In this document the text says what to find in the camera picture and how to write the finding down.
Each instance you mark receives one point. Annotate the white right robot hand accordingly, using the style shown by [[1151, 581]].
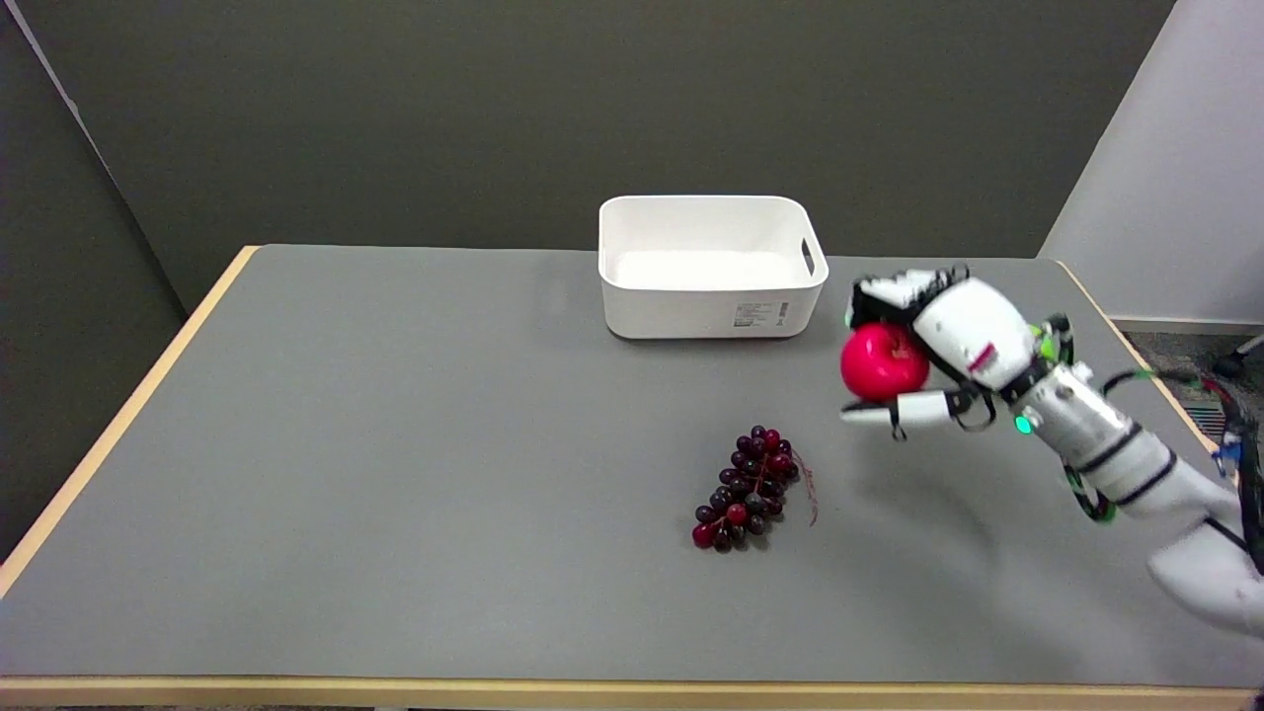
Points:
[[973, 331]]

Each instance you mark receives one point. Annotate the red apple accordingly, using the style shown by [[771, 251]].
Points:
[[882, 362]]

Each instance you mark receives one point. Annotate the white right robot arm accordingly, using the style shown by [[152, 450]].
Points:
[[1111, 439]]

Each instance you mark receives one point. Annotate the floor vent grille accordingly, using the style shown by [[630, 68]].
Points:
[[1207, 407]]

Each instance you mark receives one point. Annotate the white plastic storage bin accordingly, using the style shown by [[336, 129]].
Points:
[[707, 269]]

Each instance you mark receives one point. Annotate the dark red grape bunch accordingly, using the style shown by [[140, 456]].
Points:
[[749, 489]]

